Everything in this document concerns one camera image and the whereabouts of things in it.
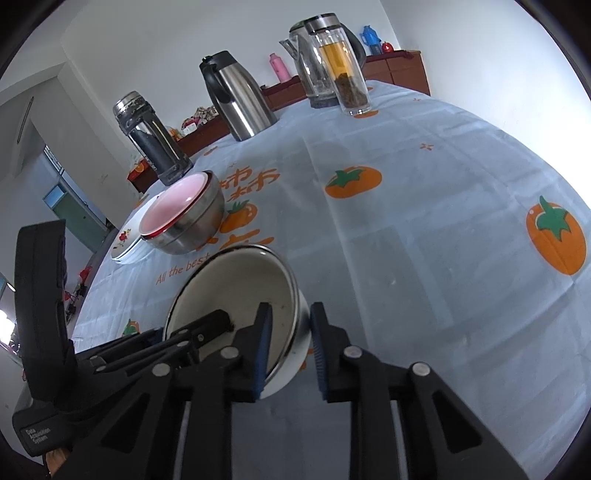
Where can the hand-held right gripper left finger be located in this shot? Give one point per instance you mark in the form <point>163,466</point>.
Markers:
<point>263,350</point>

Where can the orange box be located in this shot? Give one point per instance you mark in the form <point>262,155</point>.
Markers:
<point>141,170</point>

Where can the glass tea bottle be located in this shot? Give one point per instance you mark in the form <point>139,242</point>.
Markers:
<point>341,69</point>

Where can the ceiling tube light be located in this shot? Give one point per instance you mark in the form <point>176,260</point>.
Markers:
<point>25,120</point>

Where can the persimmon print tablecloth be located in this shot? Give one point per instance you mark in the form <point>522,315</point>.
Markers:
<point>415,254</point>

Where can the red plastic bag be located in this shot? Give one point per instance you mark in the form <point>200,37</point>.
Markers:
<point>84,274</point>

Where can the person's left hand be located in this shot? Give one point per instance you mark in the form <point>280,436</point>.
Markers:
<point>56,461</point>

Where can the white enamel bowl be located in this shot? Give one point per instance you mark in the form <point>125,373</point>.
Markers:
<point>240,286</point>

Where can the green door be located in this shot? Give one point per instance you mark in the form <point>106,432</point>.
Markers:
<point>74,221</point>

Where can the dark vacuum flask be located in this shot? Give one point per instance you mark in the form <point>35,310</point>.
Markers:
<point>152,138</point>

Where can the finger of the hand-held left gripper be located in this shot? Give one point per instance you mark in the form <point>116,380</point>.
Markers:
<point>207,323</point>

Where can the brown wooden sideboard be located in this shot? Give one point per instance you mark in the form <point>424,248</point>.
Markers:
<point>401,69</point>

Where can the steel electric kettle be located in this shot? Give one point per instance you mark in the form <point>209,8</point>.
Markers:
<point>300,60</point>

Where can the stainless steel bowl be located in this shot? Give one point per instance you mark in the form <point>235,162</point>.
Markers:
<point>198,226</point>

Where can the window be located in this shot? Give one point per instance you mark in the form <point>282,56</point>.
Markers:
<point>53,159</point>

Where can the small red pot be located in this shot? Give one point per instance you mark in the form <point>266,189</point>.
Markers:
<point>387,47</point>

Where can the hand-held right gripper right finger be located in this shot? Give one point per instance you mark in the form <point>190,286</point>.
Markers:
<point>318,350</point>

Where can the red plastic bowl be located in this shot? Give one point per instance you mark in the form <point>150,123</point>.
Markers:
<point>171,203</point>

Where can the red flower white plate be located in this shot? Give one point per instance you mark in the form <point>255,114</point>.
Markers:
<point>131,226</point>

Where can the pink flask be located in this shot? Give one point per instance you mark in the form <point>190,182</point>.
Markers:
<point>280,69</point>

